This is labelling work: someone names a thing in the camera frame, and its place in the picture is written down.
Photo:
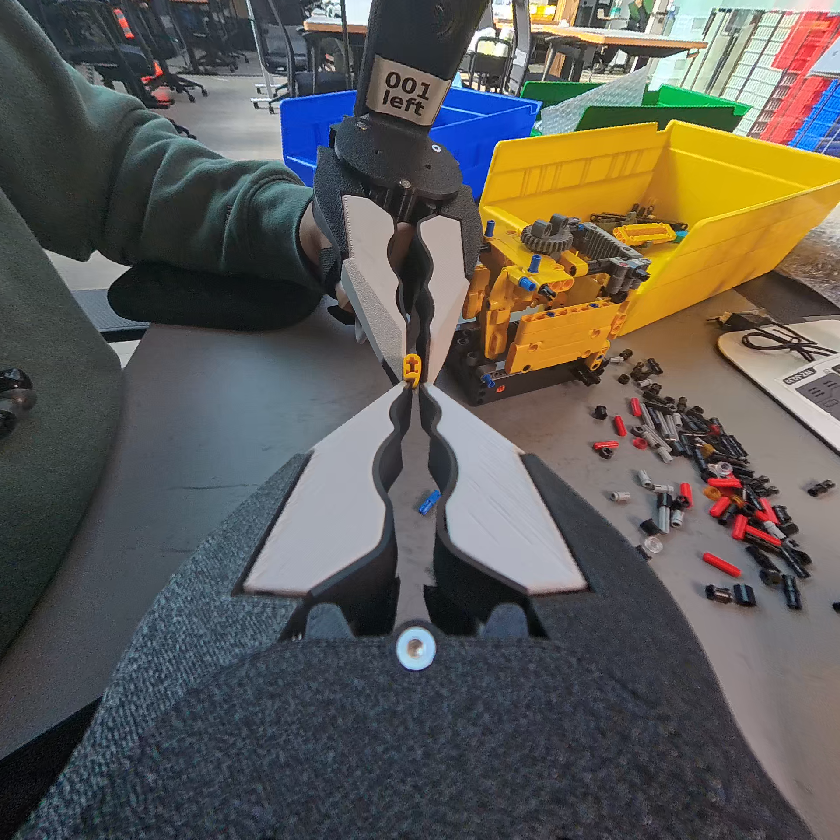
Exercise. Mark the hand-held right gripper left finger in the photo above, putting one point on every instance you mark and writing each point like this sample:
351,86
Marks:
321,525

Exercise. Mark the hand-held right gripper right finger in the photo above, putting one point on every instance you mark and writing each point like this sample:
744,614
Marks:
505,525

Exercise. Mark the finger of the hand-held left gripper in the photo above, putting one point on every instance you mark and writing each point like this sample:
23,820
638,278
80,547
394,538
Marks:
453,275
367,275

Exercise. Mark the yellow thin lego liftarm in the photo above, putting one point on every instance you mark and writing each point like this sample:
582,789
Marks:
411,369

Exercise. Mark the yellow black lego model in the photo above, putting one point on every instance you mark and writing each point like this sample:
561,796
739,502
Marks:
551,328

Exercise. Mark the person's left forearm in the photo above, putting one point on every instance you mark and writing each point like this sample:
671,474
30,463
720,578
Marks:
197,197

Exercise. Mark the blue lego pin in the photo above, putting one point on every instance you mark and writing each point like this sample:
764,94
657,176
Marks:
430,502

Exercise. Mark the heap of mixed lego beams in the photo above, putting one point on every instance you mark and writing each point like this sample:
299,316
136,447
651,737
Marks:
646,233

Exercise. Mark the pile of small lego pins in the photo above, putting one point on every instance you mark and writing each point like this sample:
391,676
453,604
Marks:
709,459

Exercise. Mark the black lego pin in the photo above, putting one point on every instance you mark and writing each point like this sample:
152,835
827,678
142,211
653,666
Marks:
820,487

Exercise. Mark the person's left hand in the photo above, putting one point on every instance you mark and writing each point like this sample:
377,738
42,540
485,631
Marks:
308,233

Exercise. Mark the wooden desk with equipment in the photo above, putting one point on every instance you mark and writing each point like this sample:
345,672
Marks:
328,26

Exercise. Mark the blue plastic storage bin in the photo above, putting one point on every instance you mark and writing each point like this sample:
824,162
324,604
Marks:
485,124

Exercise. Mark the black office chair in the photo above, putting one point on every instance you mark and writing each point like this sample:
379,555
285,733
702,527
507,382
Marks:
131,59
289,59

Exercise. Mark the clear bubble wrap sheet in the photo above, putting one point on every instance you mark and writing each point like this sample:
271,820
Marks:
590,105

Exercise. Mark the wooden office desk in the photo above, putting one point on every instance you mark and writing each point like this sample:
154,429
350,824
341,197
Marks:
623,43

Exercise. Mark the green plastic storage bin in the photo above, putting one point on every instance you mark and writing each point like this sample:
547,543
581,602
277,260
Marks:
689,108

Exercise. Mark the yellow plastic storage bin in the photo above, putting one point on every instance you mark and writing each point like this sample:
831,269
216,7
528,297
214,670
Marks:
741,197

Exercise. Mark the white wooden book stand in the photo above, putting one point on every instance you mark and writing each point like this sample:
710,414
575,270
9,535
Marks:
754,358

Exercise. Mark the yellow grey sticker sheet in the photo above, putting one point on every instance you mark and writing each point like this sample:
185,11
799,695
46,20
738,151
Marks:
817,394

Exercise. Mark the grey bubble wrap sheet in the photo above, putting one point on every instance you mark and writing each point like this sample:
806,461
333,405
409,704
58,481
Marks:
814,262

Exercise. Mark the stack of coloured storage bins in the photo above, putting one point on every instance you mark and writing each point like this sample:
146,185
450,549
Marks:
787,79

